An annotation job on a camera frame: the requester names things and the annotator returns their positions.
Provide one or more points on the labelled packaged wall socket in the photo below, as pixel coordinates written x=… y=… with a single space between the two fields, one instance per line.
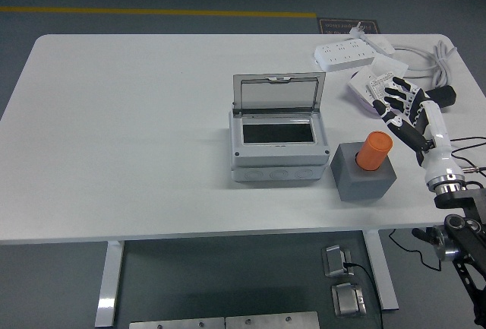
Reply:
x=377 y=84

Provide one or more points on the white flat panel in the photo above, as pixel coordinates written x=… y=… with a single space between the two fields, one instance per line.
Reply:
x=358 y=84

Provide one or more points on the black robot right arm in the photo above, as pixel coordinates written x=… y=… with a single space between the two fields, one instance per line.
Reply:
x=461 y=226

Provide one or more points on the white power strip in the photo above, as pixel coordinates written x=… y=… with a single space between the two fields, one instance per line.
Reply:
x=341 y=53

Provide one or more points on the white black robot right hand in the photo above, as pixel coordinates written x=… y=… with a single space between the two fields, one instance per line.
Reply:
x=436 y=127

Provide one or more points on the black power adapter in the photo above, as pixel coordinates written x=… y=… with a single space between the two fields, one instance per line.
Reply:
x=446 y=95

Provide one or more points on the grey block battery holder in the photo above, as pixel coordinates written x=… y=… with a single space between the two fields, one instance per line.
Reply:
x=360 y=188

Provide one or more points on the brown floor sign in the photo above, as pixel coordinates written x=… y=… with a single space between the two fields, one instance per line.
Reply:
x=341 y=25

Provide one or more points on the white table leg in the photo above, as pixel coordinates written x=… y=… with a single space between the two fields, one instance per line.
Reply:
x=383 y=272
x=108 y=283

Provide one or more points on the white power plug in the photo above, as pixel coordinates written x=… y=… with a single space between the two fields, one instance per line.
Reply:
x=357 y=29

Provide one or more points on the grey plastic enclosure box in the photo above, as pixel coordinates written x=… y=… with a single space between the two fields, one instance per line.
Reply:
x=279 y=162

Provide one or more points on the grey metal floor plate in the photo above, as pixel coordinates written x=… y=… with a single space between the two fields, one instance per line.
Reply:
x=271 y=321
x=176 y=324

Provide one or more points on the orange cylindrical battery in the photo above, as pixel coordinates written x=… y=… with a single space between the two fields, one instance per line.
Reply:
x=374 y=150

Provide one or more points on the smoky transparent box lid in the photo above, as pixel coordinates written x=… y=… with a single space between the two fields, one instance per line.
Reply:
x=279 y=93

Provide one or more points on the metal floor socket box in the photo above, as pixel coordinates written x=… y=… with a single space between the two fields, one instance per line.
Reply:
x=347 y=300
x=336 y=262

